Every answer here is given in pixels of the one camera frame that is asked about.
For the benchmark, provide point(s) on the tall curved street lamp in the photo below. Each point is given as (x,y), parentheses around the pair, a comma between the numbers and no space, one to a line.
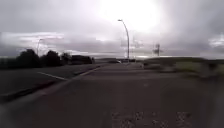
(128,43)
(37,46)

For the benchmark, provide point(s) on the dark paved path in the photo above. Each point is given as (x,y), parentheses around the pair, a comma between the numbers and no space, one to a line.
(123,93)

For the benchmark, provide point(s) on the grass verge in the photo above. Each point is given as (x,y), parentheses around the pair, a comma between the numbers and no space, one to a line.
(190,66)

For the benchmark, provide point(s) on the kerb strip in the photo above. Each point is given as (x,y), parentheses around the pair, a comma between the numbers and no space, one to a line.
(36,89)

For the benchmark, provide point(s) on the row of dark trees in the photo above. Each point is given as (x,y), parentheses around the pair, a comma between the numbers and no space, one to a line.
(28,60)

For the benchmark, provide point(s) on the dark asphalt road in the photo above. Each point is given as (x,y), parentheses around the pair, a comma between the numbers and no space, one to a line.
(23,78)

